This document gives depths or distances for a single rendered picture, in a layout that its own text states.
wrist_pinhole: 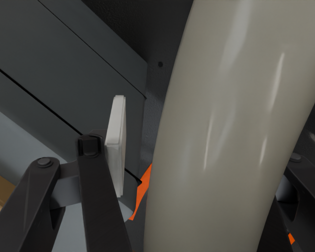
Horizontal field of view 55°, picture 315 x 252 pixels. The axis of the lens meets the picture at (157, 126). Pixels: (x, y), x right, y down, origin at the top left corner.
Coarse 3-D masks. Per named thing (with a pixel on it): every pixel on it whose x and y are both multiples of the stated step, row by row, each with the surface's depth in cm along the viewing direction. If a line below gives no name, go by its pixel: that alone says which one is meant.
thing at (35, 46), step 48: (0, 0) 45; (48, 0) 66; (0, 48) 35; (48, 48) 46; (96, 48) 67; (0, 96) 28; (48, 96) 35; (96, 96) 46; (144, 96) 68; (0, 144) 28; (48, 144) 29
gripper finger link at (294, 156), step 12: (300, 156) 13; (288, 168) 12; (300, 168) 12; (312, 168) 13; (300, 180) 12; (312, 180) 12; (300, 192) 12; (312, 192) 11; (288, 204) 13; (300, 204) 12; (312, 204) 11; (288, 216) 13; (300, 216) 12; (312, 216) 11; (288, 228) 13; (300, 228) 12; (312, 228) 11; (300, 240) 12; (312, 240) 11
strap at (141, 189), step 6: (150, 168) 119; (144, 174) 120; (144, 180) 121; (138, 186) 122; (144, 186) 122; (138, 192) 123; (144, 192) 123; (138, 198) 124; (138, 204) 125; (132, 216) 128; (288, 234) 132; (294, 240) 134
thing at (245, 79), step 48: (240, 0) 5; (288, 0) 5; (192, 48) 6; (240, 48) 5; (288, 48) 5; (192, 96) 6; (240, 96) 5; (288, 96) 5; (192, 144) 6; (240, 144) 5; (288, 144) 6; (192, 192) 6; (240, 192) 6; (144, 240) 8; (192, 240) 6; (240, 240) 6
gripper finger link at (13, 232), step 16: (48, 160) 12; (32, 176) 12; (48, 176) 12; (16, 192) 11; (32, 192) 11; (48, 192) 11; (16, 208) 10; (32, 208) 10; (48, 208) 11; (64, 208) 13; (0, 224) 9; (16, 224) 9; (32, 224) 9; (48, 224) 11; (0, 240) 9; (16, 240) 9; (32, 240) 9; (48, 240) 11
